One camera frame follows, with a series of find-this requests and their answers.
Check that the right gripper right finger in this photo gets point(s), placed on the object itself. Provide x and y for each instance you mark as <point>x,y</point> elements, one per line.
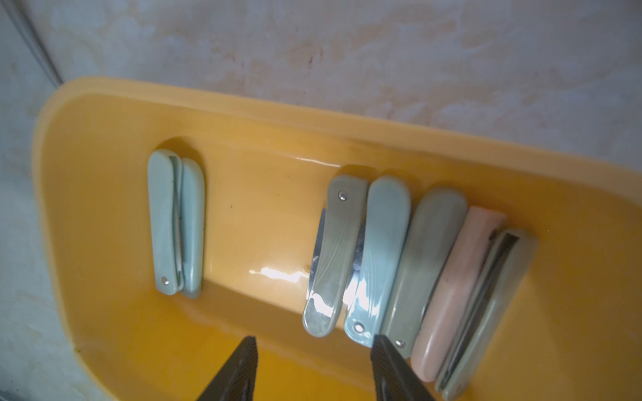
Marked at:
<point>394,379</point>

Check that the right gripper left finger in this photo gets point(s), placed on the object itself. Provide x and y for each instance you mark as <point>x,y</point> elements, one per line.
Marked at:
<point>236,379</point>

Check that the grey green folding knife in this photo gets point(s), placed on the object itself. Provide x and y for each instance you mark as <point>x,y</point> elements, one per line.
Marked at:
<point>343,219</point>

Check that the mint folding knife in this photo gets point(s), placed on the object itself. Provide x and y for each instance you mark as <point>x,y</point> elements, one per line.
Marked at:
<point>164,180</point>

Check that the pink folding knife right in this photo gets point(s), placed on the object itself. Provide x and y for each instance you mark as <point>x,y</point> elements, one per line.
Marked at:
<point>453,290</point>

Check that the yellow plastic storage box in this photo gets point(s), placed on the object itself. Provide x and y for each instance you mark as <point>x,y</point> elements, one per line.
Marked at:
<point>572,331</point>

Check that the sage folding knife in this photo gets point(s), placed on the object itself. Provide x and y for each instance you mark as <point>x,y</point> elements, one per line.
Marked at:
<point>434,227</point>

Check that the teal folding knife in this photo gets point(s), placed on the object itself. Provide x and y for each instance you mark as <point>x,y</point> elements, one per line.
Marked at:
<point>388,212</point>

